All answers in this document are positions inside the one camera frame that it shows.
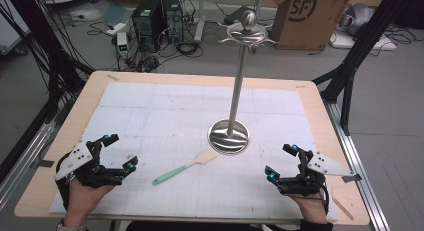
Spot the white grid mat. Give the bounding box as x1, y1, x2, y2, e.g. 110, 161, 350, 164
49, 81, 340, 223

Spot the black metal frame stand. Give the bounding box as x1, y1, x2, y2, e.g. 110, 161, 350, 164
312, 0, 414, 137
3, 0, 97, 123

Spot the person's left hand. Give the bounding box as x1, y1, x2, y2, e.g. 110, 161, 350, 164
63, 176, 116, 226

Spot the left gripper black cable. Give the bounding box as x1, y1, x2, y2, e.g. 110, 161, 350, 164
54, 152, 73, 211

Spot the white desk with metal leg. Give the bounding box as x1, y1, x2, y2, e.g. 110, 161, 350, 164
193, 0, 266, 44

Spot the white power strip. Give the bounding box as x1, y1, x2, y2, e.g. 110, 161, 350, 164
106, 22, 127, 37

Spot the wooden spatula with green handle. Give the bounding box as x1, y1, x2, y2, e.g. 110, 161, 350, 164
152, 149, 219, 187

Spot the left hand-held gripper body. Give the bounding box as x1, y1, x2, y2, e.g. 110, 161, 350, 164
54, 140, 125, 189

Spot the white power supply unit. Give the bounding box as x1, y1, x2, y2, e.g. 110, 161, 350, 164
116, 31, 130, 60

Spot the thin wooden stick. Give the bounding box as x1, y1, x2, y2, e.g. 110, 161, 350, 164
332, 196, 356, 223

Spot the silver grey helmet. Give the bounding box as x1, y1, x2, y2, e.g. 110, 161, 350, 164
339, 2, 377, 37

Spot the person's black right sleeve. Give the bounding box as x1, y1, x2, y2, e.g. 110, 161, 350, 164
299, 218, 334, 231

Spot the aluminium rail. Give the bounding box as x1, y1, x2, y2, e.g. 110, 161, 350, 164
0, 100, 69, 210
323, 100, 392, 231

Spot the small black computer tower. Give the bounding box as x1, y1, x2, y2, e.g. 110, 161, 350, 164
162, 0, 185, 45

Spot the stainless steel utensil rack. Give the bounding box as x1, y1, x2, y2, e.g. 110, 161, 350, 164
207, 9, 280, 156

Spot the coiled black floor cable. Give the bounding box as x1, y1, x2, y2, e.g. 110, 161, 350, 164
175, 40, 205, 58

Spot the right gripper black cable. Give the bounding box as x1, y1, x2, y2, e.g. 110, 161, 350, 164
313, 181, 332, 216

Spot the brown cardboard box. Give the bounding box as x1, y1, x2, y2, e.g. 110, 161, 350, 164
270, 0, 353, 52

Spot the black tape piece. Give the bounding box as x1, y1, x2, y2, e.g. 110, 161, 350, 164
341, 173, 363, 184
37, 158, 55, 169

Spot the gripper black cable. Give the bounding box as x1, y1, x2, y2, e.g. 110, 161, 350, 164
54, 152, 73, 211
313, 181, 332, 216

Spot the large black computer tower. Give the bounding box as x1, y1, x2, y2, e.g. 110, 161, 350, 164
131, 0, 168, 53

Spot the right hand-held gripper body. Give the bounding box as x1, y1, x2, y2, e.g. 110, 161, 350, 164
275, 150, 355, 197

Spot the white flat board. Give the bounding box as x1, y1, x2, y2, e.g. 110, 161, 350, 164
329, 30, 398, 53

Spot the person's right hand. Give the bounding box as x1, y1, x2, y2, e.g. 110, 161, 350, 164
289, 190, 330, 225

